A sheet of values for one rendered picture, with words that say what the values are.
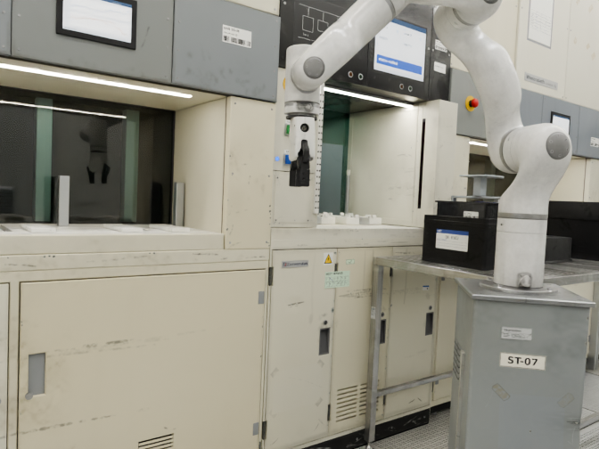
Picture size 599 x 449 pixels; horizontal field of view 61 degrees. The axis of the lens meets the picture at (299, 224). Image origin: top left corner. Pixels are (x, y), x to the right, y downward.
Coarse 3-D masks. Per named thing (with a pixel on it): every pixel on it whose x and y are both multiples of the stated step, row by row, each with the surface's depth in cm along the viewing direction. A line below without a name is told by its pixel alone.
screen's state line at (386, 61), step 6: (378, 54) 193; (378, 60) 193; (384, 60) 195; (390, 60) 197; (396, 60) 199; (390, 66) 197; (396, 66) 199; (402, 66) 201; (408, 66) 203; (414, 66) 205; (420, 66) 207; (414, 72) 205; (420, 72) 207
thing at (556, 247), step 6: (546, 240) 198; (552, 240) 200; (558, 240) 203; (564, 240) 205; (570, 240) 208; (546, 246) 198; (552, 246) 200; (558, 246) 203; (564, 246) 206; (570, 246) 208; (546, 252) 198; (552, 252) 201; (558, 252) 203; (564, 252) 206; (570, 252) 209; (546, 258) 199; (552, 258) 201; (558, 258) 204; (564, 258) 206
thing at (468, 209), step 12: (480, 180) 183; (480, 192) 184; (444, 204) 186; (456, 204) 182; (468, 204) 178; (480, 204) 174; (492, 204) 172; (468, 216) 178; (480, 216) 174; (492, 216) 174
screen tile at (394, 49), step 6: (384, 30) 194; (390, 30) 196; (378, 36) 192; (390, 36) 196; (396, 36) 198; (378, 42) 192; (384, 42) 194; (396, 42) 198; (378, 48) 193; (384, 48) 195; (390, 48) 197; (396, 48) 198; (396, 54) 198
